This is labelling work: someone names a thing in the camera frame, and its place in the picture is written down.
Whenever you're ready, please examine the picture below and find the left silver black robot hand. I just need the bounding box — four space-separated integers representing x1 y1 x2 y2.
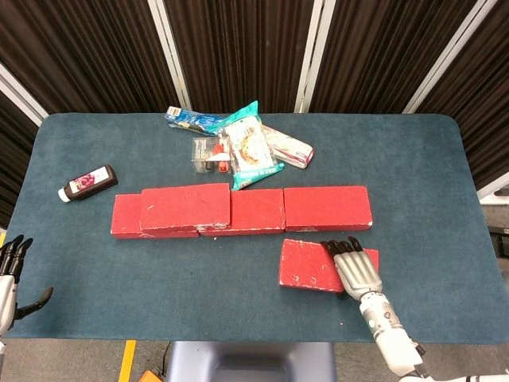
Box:
0 234 54 335

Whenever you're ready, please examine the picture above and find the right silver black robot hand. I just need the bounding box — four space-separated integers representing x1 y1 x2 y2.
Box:
320 236 384 300

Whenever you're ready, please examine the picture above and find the red brick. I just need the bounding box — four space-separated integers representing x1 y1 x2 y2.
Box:
282 185 374 233
111 193 200 240
139 182 232 235
278 238 380 294
197 188 287 237

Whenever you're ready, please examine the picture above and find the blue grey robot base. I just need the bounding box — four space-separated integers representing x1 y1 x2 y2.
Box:
165 341 337 382

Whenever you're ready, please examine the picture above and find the brown pleated partition panel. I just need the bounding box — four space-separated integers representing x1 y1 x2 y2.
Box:
0 91 41 230
309 0 476 115
0 0 182 116
413 0 509 192
165 0 315 115

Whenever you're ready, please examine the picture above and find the yellow floor tape strip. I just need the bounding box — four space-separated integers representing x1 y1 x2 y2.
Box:
118 340 138 382

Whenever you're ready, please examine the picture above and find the dark red black box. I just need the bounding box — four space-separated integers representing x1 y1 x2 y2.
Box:
57 164 119 204

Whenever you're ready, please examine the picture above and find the white pink snack packet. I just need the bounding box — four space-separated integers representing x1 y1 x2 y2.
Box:
260 123 315 170

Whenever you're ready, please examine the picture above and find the black floor device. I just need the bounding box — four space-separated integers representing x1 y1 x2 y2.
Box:
491 225 509 258

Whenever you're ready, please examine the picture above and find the white floor object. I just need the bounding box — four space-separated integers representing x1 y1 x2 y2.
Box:
479 186 509 206

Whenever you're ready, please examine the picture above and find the teal snack bag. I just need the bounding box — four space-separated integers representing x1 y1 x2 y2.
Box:
214 100 286 192

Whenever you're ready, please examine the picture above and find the blue felt table cover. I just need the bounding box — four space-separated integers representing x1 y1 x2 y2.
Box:
2 112 500 345

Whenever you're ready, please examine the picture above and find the orange floor object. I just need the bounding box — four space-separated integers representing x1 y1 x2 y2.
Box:
138 368 168 382

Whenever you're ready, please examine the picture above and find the clear plastic parts box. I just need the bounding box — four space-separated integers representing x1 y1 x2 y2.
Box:
192 136 231 175

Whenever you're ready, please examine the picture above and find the blue white snack packet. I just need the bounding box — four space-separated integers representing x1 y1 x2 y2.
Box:
165 105 226 134

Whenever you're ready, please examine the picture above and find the white partition frame post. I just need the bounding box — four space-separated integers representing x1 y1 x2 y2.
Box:
294 0 337 115
147 0 192 111
402 0 500 115
0 63 49 127

